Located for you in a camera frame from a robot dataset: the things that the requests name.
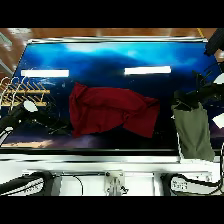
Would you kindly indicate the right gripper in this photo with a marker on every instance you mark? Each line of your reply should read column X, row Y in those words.
column 185, row 98

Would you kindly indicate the olive green garment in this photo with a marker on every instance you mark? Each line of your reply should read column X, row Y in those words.
column 194, row 133

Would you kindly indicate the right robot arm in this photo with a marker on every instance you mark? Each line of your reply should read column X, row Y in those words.
column 215, row 41

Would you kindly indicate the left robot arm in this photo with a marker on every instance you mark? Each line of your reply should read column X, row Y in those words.
column 19, row 115

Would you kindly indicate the red T-shirt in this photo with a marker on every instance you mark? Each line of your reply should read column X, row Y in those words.
column 110, row 110

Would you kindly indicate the brown clothes hanger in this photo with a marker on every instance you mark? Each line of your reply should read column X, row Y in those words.
column 23, row 91
column 20, row 103

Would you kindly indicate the silver frame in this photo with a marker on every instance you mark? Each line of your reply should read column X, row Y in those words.
column 100, row 166

